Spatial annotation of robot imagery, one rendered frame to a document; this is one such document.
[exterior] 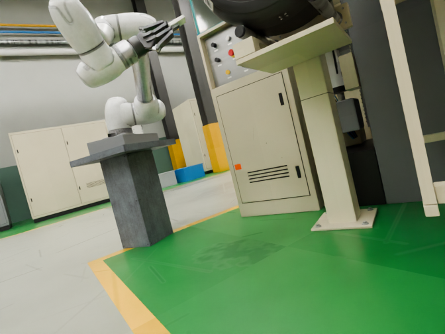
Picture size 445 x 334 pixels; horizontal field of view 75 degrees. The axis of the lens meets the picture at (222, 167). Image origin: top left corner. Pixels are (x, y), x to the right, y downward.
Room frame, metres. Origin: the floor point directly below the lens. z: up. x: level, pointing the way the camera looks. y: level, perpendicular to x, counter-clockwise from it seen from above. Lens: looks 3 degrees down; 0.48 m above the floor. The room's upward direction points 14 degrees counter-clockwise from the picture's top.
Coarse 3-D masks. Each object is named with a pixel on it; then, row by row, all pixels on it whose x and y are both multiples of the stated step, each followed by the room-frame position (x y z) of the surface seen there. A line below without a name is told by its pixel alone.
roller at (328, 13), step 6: (312, 0) 0.96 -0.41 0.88; (318, 0) 0.97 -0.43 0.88; (324, 0) 1.00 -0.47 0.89; (318, 6) 1.01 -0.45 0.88; (324, 6) 1.03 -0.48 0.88; (330, 6) 1.08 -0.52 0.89; (324, 12) 1.07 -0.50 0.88; (330, 12) 1.10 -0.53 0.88; (336, 12) 1.17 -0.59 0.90; (324, 18) 1.16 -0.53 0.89; (336, 18) 1.18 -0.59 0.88
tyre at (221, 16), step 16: (224, 0) 1.11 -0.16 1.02; (240, 0) 1.07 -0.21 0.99; (256, 0) 1.04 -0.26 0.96; (272, 0) 1.01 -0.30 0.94; (288, 0) 1.01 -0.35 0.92; (304, 0) 1.01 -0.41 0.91; (224, 16) 1.15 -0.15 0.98; (240, 16) 1.10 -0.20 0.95; (256, 16) 1.07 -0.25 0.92; (272, 16) 1.06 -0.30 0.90; (304, 16) 1.12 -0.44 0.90; (272, 32) 1.21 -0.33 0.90
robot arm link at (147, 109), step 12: (120, 24) 1.46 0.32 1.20; (132, 24) 1.47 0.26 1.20; (144, 24) 1.49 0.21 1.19; (144, 60) 1.66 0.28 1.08; (144, 72) 1.72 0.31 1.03; (144, 84) 1.78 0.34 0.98; (144, 96) 1.86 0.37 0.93; (132, 108) 1.94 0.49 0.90; (144, 108) 1.90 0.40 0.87; (156, 108) 1.96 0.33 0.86; (144, 120) 1.98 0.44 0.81; (156, 120) 2.01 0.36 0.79
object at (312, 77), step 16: (304, 64) 1.36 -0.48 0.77; (320, 64) 1.32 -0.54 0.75; (304, 80) 1.37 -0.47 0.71; (320, 80) 1.33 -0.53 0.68; (304, 96) 1.37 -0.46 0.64; (320, 96) 1.34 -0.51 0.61; (304, 112) 1.39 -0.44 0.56; (320, 112) 1.34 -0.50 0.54; (336, 112) 1.39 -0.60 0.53; (320, 128) 1.35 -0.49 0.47; (336, 128) 1.33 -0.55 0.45; (320, 144) 1.36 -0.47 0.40; (336, 144) 1.32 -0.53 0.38; (320, 160) 1.37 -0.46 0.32; (336, 160) 1.33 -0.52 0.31; (320, 176) 1.38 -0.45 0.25; (336, 176) 1.34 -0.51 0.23; (336, 192) 1.35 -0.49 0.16; (352, 192) 1.35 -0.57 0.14; (336, 208) 1.36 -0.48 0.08; (352, 208) 1.32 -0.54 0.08
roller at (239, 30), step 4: (236, 28) 1.12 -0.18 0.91; (240, 28) 1.11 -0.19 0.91; (244, 28) 1.10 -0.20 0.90; (248, 28) 1.14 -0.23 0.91; (236, 32) 1.12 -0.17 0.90; (240, 32) 1.11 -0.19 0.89; (244, 32) 1.11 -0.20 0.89; (248, 32) 1.13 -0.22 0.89; (252, 32) 1.16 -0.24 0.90; (256, 32) 1.19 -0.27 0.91; (236, 36) 1.12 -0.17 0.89; (240, 36) 1.11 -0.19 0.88; (244, 36) 1.12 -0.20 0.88; (248, 36) 1.14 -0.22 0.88; (256, 36) 1.19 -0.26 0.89; (260, 36) 1.22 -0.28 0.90; (264, 36) 1.26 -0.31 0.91; (264, 40) 1.25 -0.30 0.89; (268, 40) 1.29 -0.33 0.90; (272, 40) 1.33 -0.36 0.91
